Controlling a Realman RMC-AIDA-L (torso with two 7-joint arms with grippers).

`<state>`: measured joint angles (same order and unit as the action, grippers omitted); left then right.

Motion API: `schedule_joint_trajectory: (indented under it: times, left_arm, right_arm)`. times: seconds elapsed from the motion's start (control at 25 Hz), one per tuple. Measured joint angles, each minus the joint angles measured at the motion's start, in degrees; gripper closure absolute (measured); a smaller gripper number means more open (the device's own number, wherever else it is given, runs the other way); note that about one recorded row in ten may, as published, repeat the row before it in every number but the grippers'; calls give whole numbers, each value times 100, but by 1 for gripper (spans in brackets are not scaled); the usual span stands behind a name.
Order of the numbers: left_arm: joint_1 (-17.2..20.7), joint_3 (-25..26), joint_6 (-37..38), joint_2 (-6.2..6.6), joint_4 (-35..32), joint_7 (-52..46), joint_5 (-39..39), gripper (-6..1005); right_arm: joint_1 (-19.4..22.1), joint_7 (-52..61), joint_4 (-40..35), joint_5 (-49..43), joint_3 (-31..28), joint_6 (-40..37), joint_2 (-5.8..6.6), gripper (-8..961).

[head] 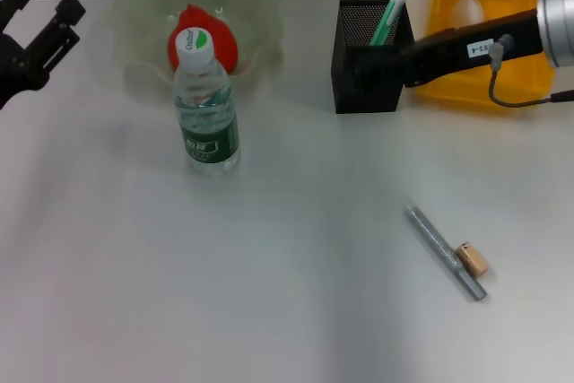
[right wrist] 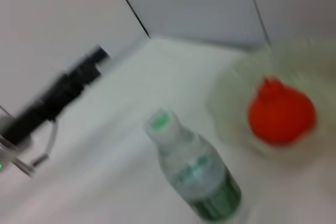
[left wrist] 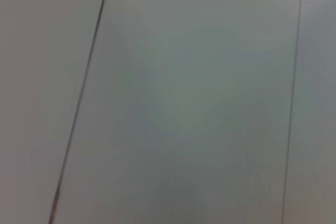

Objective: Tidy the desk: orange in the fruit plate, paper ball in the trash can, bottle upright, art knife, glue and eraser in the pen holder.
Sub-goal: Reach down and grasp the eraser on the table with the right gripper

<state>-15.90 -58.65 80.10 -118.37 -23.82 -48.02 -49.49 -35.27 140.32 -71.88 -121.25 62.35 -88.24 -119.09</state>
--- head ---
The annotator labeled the translucent green fruit bowl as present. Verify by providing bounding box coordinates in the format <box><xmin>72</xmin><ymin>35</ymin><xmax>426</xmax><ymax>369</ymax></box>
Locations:
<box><xmin>109</xmin><ymin>0</ymin><xmax>287</xmax><ymax>97</ymax></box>

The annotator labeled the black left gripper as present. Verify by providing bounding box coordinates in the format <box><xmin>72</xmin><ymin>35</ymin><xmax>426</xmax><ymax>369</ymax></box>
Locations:
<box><xmin>0</xmin><ymin>0</ymin><xmax>86</xmax><ymax>110</ymax></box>

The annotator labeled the grey pen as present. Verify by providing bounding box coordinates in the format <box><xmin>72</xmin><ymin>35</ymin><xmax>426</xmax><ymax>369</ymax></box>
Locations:
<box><xmin>405</xmin><ymin>205</ymin><xmax>489</xmax><ymax>302</ymax></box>

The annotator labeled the red-orange fruit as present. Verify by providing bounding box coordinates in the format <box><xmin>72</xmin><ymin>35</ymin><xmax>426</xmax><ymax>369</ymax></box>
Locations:
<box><xmin>167</xmin><ymin>3</ymin><xmax>239</xmax><ymax>75</ymax></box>

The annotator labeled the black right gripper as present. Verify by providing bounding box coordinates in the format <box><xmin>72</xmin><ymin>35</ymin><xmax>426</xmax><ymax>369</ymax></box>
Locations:
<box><xmin>356</xmin><ymin>8</ymin><xmax>544</xmax><ymax>88</ymax></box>

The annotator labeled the black mesh pen holder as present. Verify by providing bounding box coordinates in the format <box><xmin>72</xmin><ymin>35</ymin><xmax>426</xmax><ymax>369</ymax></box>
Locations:
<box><xmin>330</xmin><ymin>0</ymin><xmax>417</xmax><ymax>115</ymax></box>

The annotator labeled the green pen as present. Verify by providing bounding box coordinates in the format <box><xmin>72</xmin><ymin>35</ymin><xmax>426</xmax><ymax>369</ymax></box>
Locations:
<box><xmin>368</xmin><ymin>0</ymin><xmax>407</xmax><ymax>47</ymax></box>

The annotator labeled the white paper ball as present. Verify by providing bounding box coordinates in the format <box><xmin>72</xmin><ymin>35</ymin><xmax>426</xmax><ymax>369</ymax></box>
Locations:
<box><xmin>450</xmin><ymin>0</ymin><xmax>486</xmax><ymax>30</ymax></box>

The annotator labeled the small wooden block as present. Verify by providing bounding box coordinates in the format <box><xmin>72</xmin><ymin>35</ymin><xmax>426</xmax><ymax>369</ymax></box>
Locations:
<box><xmin>454</xmin><ymin>241</ymin><xmax>489</xmax><ymax>279</ymax></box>

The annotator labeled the clear green-label water bottle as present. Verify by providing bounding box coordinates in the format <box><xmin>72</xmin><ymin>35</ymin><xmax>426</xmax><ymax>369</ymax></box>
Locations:
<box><xmin>173</xmin><ymin>28</ymin><xmax>242</xmax><ymax>177</ymax></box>

